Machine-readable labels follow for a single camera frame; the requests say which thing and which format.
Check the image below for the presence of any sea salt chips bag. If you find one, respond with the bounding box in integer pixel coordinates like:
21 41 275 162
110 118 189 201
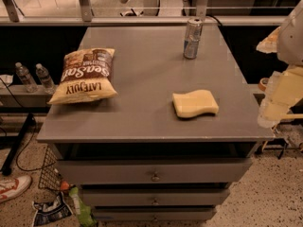
49 48 117 105

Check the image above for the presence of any clear water bottle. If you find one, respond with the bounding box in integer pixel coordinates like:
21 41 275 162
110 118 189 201
15 62 38 93
36 63 55 95

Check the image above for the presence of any green snack bag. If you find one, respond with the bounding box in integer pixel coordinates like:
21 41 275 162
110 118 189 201
69 187 97 227

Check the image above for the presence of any black wire basket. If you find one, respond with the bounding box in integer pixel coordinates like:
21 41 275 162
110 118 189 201
38 147 62 191

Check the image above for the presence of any dark crumpled snack bag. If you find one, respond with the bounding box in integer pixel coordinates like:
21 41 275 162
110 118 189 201
32 193 73 227

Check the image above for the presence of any black stand leg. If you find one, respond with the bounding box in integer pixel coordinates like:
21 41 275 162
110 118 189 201
0 113 35 176

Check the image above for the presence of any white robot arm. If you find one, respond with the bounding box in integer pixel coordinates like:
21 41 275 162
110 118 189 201
257 0 303 128

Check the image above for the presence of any right clear water bottle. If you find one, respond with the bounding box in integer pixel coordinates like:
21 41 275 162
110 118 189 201
36 63 55 95

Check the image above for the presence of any black floor cable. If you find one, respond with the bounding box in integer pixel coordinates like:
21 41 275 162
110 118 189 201
0 78 57 172

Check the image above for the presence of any orange tape roll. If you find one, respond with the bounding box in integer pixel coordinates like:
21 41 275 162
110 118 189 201
258 78 269 91

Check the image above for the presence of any grey drawer cabinet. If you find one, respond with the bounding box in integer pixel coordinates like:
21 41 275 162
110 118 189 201
38 26 272 221

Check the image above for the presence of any yellow sponge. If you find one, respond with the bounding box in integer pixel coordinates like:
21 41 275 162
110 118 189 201
172 90 219 118

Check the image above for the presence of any silver blue redbull can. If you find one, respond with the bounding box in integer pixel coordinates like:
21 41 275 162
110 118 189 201
184 18 203 59

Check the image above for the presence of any left clear water bottle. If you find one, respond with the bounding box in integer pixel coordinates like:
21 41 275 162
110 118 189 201
15 62 38 93

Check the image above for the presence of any white orange sneaker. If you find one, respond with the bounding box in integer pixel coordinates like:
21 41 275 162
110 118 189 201
0 175 32 203

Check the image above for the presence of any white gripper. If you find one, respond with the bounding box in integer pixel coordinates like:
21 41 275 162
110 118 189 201
257 27 303 129

